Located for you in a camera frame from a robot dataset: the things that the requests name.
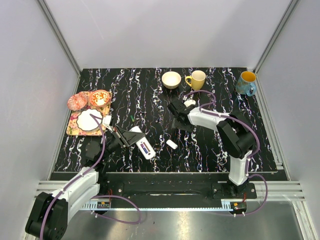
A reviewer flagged orange floral small bowl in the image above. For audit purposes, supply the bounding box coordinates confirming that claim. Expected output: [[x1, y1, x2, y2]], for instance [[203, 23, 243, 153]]
[[88, 89, 111, 107]]

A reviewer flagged yellow mug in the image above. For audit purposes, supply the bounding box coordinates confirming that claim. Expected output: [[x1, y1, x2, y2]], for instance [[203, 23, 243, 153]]
[[185, 70, 206, 91]]

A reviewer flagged aluminium rail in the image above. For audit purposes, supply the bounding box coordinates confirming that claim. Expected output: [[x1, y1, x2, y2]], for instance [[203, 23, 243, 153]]
[[253, 181, 305, 203]]

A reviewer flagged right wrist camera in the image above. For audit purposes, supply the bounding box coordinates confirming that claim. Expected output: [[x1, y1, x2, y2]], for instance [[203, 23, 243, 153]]
[[183, 99, 196, 107]]

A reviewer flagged white remote control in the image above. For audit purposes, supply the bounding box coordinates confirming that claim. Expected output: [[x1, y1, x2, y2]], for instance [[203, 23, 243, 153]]
[[135, 136, 156, 160]]

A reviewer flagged cream ceramic bowl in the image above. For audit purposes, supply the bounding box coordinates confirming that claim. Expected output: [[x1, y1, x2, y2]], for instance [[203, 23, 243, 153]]
[[161, 71, 181, 90]]

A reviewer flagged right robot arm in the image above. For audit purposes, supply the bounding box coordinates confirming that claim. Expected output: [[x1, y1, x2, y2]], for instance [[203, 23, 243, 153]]
[[168, 100, 260, 198]]

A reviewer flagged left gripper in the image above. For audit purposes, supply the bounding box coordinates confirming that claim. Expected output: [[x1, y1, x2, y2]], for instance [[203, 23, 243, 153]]
[[100, 125, 146, 161]]

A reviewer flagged floral rectangular tray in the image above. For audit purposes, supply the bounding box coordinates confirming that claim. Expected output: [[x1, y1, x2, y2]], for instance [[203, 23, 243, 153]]
[[66, 91, 112, 136]]

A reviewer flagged blue butterfly mug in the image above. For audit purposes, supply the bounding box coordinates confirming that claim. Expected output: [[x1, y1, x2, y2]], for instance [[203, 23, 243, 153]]
[[235, 71, 257, 97]]

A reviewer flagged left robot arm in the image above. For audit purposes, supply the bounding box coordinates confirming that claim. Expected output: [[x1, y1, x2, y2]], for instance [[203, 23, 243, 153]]
[[24, 126, 146, 240]]

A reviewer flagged white scalloped plate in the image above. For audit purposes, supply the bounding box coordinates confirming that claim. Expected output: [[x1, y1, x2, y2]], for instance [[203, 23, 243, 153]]
[[76, 109, 103, 132]]

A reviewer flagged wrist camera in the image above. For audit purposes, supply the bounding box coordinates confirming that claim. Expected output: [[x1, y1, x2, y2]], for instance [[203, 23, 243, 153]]
[[183, 99, 196, 107], [102, 115, 113, 127]]

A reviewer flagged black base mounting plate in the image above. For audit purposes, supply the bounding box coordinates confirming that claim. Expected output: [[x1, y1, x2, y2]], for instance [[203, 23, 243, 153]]
[[99, 172, 257, 209]]

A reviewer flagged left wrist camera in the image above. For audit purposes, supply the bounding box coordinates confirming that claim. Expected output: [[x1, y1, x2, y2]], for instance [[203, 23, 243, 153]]
[[102, 115, 113, 127]]

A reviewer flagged white remote battery cover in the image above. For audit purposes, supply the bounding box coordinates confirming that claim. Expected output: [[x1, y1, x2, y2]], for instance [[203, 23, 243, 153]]
[[166, 139, 178, 149]]

